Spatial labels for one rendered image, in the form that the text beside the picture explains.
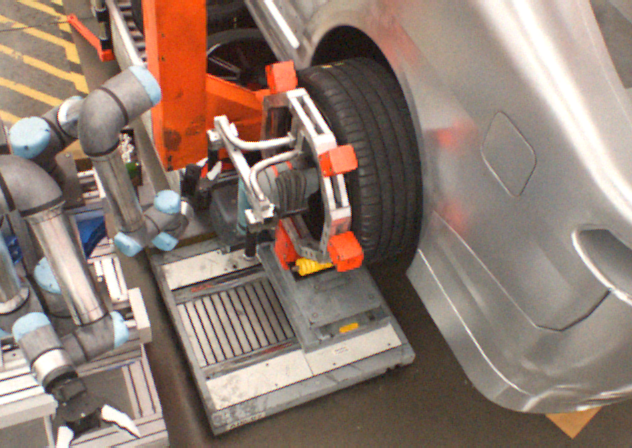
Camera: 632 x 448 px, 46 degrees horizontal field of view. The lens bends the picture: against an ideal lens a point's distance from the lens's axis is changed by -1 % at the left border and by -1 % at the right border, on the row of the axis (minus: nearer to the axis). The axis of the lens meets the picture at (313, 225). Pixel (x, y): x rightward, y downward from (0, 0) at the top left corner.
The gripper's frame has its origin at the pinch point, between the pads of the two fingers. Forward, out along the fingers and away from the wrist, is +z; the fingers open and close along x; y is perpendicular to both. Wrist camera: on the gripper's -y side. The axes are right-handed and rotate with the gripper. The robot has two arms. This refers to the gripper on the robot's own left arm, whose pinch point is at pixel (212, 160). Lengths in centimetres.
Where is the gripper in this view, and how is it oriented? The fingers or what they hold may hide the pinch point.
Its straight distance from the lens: 242.3
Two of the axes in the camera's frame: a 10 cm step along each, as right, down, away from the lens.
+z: 3.6, -7.1, 6.0
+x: 9.3, 3.5, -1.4
